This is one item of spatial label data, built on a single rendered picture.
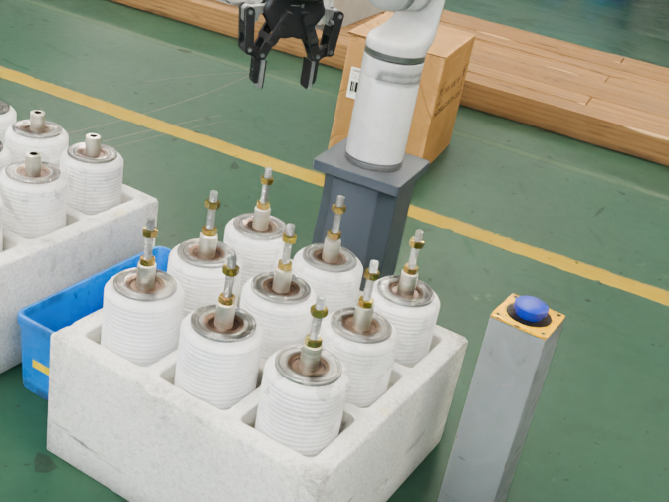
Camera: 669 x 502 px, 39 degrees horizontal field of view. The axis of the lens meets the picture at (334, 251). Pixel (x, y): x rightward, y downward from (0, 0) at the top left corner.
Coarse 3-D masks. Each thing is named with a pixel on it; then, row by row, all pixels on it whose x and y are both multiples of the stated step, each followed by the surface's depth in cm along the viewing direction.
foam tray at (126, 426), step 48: (240, 288) 131; (96, 336) 117; (96, 384) 112; (144, 384) 108; (432, 384) 122; (48, 432) 120; (96, 432) 115; (144, 432) 110; (192, 432) 106; (240, 432) 103; (384, 432) 111; (432, 432) 131; (144, 480) 113; (192, 480) 108; (240, 480) 104; (288, 480) 100; (336, 480) 103; (384, 480) 119
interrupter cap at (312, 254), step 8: (312, 248) 129; (320, 248) 129; (344, 248) 130; (304, 256) 126; (312, 256) 127; (320, 256) 128; (344, 256) 128; (352, 256) 129; (312, 264) 125; (320, 264) 125; (328, 264) 126; (336, 264) 126; (344, 264) 126; (352, 264) 126; (336, 272) 124
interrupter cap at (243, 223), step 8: (240, 216) 133; (248, 216) 134; (272, 216) 135; (240, 224) 131; (248, 224) 132; (272, 224) 133; (280, 224) 134; (240, 232) 130; (248, 232) 130; (256, 232) 130; (264, 232) 131; (272, 232) 131; (280, 232) 131
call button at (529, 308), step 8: (520, 296) 110; (528, 296) 110; (520, 304) 108; (528, 304) 109; (536, 304) 109; (544, 304) 109; (520, 312) 108; (528, 312) 107; (536, 312) 107; (544, 312) 108; (528, 320) 108; (536, 320) 108
